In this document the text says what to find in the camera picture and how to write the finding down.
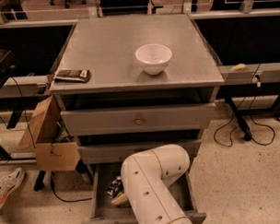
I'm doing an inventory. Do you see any black floor cable right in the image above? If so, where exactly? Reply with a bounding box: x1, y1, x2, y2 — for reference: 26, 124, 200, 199
210, 62, 276, 148

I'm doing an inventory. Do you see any dark snack bar packet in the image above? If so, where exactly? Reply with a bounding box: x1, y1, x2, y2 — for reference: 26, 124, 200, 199
54, 69, 91, 83

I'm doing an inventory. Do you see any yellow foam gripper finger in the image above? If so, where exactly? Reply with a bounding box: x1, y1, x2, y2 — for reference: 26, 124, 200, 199
111, 192, 128, 206

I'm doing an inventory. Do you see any brown cardboard box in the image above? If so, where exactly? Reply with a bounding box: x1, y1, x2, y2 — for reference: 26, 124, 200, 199
17, 96, 80, 171

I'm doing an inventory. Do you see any black floor cable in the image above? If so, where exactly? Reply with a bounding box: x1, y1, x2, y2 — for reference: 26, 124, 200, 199
210, 62, 276, 148
49, 170, 93, 204

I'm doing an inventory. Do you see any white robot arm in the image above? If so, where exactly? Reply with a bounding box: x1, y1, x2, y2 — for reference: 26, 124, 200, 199
111, 144, 192, 224

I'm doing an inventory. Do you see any black table leg right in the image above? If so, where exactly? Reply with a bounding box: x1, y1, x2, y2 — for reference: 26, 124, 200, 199
226, 97, 252, 141

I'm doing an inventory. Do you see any grey top drawer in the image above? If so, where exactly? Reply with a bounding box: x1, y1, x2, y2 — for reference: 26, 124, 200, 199
61, 103, 216, 136

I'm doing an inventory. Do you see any grey middle drawer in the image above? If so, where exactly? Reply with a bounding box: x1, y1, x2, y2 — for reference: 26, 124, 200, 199
77, 139, 201, 165

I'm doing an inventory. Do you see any grey open bottom drawer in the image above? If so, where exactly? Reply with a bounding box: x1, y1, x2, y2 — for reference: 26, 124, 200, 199
82, 162, 206, 224

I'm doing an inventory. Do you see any white running shoe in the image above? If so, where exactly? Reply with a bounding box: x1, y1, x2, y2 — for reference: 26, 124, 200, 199
0, 168, 25, 211

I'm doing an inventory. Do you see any yellow foam piece on rail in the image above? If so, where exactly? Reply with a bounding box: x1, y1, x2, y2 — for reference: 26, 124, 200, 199
230, 64, 245, 71

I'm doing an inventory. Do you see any black floor cable left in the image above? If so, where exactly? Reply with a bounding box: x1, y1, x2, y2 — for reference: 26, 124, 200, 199
49, 170, 93, 204

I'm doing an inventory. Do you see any white ceramic bowl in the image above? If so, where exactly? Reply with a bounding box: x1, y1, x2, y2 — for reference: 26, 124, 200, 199
135, 44, 173, 75

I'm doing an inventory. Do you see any grey wooden drawer cabinet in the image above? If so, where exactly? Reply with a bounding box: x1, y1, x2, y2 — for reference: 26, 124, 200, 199
45, 12, 228, 171

